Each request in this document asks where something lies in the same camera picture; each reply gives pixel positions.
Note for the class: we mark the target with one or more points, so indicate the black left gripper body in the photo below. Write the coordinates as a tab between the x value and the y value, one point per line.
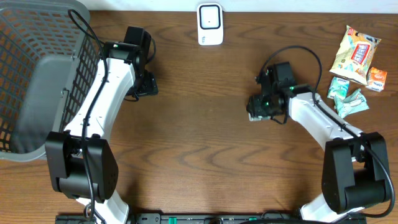
148	88

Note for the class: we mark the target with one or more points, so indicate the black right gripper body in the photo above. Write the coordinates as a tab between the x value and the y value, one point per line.
262	102

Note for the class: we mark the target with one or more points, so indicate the dark green round-label pack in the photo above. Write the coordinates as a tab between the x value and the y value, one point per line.
253	118

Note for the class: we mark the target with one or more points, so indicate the teal white tissue pack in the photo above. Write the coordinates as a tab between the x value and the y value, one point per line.
338	88

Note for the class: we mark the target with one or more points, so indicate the mint green wipes pack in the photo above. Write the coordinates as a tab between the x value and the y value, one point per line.
354	103

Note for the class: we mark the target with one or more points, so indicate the large beige snack bag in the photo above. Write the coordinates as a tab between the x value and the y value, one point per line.
354	56

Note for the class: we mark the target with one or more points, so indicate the orange tissue pack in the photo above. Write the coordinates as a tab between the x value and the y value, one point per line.
376	79

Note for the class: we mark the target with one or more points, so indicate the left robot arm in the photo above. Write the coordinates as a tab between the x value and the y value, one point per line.
81	163

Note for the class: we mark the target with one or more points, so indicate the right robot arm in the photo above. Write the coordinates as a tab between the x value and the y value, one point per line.
355	165

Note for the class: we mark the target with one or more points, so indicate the white barcode scanner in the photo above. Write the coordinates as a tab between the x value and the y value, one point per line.
210	24

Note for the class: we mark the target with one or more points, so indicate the grey plastic shopping basket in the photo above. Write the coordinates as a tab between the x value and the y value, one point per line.
48	65

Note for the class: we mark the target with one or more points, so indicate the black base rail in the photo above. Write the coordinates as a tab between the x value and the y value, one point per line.
155	218

